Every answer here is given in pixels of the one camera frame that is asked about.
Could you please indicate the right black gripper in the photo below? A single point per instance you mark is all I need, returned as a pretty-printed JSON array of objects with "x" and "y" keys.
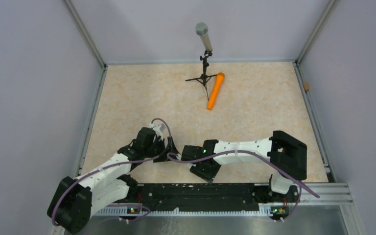
[{"x": 207, "y": 176}]

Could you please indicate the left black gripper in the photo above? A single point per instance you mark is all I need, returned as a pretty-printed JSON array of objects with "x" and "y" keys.
[{"x": 171, "y": 149}]

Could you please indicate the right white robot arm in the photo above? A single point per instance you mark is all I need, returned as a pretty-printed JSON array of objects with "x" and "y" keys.
[{"x": 284, "y": 152}]

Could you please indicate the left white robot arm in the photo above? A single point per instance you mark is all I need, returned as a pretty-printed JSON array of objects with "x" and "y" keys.
[{"x": 77, "y": 200}]

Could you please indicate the black tripod mic stand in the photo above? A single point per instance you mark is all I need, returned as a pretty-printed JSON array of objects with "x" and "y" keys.
[{"x": 204, "y": 78}]

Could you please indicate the orange microphone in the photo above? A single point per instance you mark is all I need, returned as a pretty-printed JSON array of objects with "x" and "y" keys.
[{"x": 220, "y": 77}]

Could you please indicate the grey microphone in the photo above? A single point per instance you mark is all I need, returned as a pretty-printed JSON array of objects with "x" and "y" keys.
[{"x": 201, "y": 30}]

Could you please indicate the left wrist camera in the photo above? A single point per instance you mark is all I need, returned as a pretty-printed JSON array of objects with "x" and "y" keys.
[{"x": 158, "y": 128}]

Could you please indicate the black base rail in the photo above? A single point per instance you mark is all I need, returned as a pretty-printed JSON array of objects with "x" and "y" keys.
[{"x": 225, "y": 197}]

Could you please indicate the white cable duct strip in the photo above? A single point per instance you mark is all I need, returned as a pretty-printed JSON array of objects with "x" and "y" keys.
[{"x": 124, "y": 211}]

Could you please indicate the small tan wall knob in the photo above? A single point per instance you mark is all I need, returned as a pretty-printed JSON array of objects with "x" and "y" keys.
[{"x": 306, "y": 86}]

